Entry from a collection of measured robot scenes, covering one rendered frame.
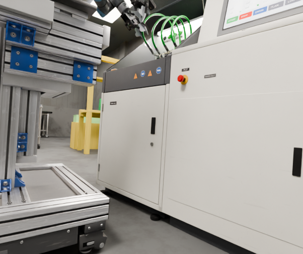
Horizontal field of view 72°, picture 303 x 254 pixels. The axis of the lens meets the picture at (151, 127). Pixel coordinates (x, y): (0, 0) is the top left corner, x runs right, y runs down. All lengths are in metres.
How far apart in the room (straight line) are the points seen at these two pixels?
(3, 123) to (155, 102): 0.76
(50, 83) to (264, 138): 0.95
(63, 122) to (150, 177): 7.51
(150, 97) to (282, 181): 0.79
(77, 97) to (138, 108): 7.52
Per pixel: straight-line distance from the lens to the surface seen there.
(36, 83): 1.06
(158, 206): 1.26
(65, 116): 8.63
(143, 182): 1.32
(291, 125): 0.90
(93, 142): 4.65
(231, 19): 1.44
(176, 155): 1.12
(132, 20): 1.58
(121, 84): 1.52
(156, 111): 1.22
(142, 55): 2.00
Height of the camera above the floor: 0.54
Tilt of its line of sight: level
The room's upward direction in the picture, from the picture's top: 4 degrees clockwise
